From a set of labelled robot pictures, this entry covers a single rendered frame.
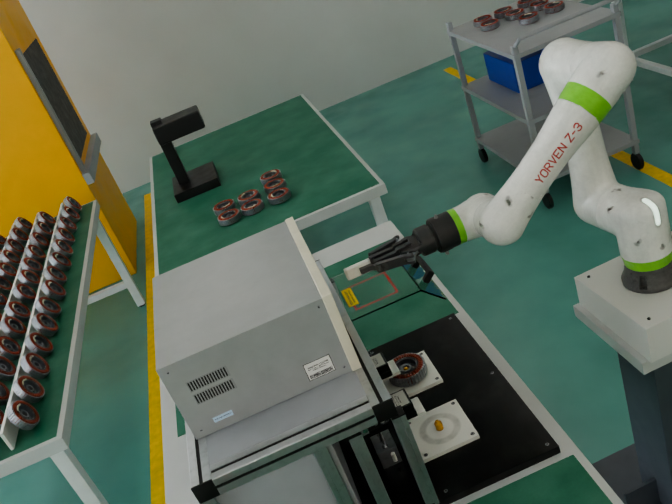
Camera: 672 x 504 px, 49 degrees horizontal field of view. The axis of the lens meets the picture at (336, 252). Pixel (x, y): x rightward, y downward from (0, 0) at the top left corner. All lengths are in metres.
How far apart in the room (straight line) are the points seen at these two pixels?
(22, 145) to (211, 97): 2.29
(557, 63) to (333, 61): 5.20
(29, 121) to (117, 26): 1.95
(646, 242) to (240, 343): 1.05
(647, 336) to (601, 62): 0.67
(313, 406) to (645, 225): 0.94
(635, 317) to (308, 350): 0.86
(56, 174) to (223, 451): 3.74
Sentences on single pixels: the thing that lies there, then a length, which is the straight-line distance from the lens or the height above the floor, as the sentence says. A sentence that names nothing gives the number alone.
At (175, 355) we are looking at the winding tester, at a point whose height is 1.32.
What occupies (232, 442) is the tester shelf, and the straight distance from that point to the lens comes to 1.60.
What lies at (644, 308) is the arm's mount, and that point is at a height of 0.85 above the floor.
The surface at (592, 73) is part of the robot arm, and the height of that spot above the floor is 1.47.
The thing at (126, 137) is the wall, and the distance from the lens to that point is 6.95.
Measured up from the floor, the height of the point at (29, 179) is 0.90.
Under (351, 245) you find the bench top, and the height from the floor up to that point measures 0.75.
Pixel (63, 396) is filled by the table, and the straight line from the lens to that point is 2.86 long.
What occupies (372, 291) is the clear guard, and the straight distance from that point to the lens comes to 1.95.
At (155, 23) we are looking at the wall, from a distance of 6.76.
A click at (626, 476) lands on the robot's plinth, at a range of 2.74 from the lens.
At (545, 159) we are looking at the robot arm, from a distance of 1.75.
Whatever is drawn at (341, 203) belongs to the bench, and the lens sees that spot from 3.26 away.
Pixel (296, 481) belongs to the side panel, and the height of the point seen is 1.01.
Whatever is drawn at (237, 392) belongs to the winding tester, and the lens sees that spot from 1.60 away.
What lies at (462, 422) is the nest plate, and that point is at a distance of 1.91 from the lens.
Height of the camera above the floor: 2.09
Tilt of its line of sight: 28 degrees down
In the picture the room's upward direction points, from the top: 21 degrees counter-clockwise
